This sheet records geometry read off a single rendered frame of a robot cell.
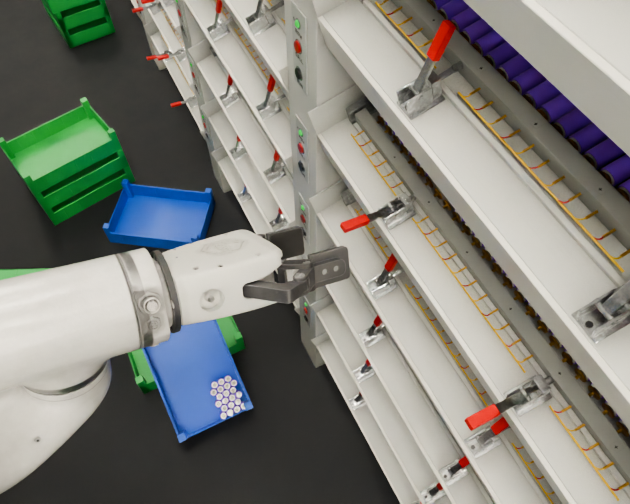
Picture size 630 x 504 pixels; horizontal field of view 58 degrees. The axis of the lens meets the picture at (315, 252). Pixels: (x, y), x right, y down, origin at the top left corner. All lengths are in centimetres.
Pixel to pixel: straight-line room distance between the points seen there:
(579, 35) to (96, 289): 38
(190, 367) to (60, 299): 113
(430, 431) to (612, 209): 61
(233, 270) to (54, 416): 20
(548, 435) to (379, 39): 45
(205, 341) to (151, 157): 80
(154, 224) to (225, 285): 146
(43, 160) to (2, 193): 26
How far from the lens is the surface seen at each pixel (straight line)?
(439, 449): 101
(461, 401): 84
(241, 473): 156
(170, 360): 159
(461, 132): 57
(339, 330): 128
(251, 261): 48
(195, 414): 159
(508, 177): 54
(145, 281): 48
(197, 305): 48
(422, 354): 86
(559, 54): 40
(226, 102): 143
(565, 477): 65
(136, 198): 201
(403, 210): 72
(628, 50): 38
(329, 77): 77
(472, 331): 67
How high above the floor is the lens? 151
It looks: 57 degrees down
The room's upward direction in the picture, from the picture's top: straight up
